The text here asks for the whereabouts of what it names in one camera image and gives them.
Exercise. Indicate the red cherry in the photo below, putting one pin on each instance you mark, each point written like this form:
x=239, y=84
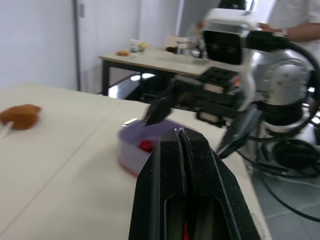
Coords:
x=145, y=145

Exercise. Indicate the small brown bread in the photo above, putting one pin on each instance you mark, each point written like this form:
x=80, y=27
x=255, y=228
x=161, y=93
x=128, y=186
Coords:
x=122, y=52

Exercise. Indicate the person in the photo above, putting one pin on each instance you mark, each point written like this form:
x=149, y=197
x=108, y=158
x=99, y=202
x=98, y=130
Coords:
x=297, y=17

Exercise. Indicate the brown bread toy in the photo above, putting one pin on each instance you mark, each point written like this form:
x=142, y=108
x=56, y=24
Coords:
x=21, y=116

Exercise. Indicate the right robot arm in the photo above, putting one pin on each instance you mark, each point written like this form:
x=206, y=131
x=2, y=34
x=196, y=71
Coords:
x=277, y=82

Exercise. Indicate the cardboard box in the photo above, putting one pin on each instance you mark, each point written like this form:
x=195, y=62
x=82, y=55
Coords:
x=178, y=43

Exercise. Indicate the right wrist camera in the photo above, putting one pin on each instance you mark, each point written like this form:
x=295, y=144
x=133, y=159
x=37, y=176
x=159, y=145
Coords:
x=223, y=43

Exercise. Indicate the white cup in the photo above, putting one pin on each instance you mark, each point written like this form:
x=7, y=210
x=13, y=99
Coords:
x=134, y=46

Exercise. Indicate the translucent purple bowl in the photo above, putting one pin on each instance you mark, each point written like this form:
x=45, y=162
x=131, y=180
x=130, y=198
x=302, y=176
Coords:
x=132, y=150

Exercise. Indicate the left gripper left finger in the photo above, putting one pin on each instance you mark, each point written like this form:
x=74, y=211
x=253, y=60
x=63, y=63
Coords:
x=150, y=190

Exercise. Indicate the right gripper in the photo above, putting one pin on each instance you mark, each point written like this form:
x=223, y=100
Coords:
x=215, y=92

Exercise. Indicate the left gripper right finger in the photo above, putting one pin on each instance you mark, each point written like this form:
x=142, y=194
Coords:
x=215, y=190

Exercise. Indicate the background table with black legs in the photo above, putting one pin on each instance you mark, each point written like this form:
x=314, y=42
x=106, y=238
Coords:
x=155, y=61

